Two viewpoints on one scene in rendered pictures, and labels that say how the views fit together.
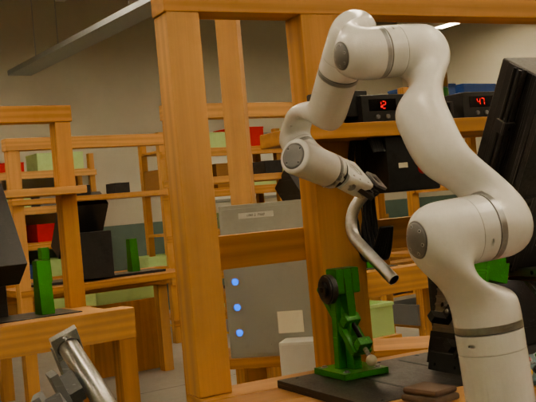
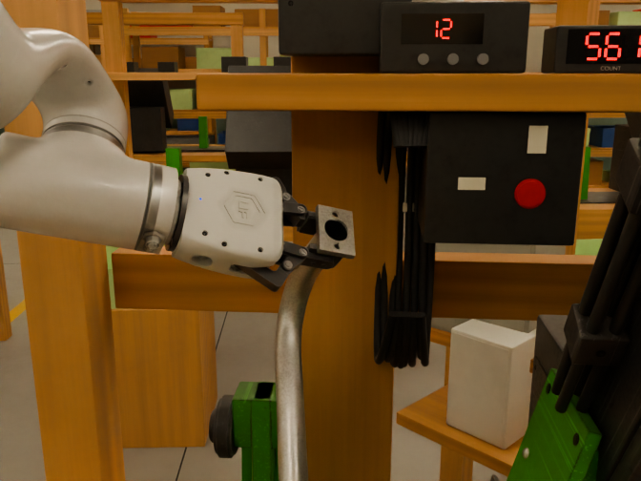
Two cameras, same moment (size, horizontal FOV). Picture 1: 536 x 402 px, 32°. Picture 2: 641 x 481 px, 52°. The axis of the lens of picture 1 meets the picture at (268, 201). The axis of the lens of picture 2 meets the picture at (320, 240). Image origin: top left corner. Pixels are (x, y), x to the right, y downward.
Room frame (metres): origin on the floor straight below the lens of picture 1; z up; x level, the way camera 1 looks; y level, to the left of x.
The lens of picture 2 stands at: (1.77, -0.61, 1.54)
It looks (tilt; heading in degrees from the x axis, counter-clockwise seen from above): 14 degrees down; 32
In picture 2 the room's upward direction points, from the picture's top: straight up
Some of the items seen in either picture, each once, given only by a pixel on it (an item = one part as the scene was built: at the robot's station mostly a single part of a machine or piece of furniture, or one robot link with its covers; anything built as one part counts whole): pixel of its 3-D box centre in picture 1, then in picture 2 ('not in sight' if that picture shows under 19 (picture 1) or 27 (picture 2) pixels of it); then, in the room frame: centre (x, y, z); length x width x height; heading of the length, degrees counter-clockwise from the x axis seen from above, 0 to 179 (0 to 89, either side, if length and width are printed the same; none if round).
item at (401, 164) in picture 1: (400, 164); (493, 172); (2.55, -0.37, 1.42); 0.17 x 0.12 x 0.15; 117
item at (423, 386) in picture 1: (430, 392); not in sight; (1.97, -0.31, 0.91); 0.10 x 0.08 x 0.03; 38
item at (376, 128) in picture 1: (419, 130); (583, 90); (2.64, -0.45, 1.52); 0.90 x 0.25 x 0.04; 117
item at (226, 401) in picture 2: (326, 289); (224, 426); (2.33, -0.13, 1.12); 0.07 x 0.03 x 0.08; 27
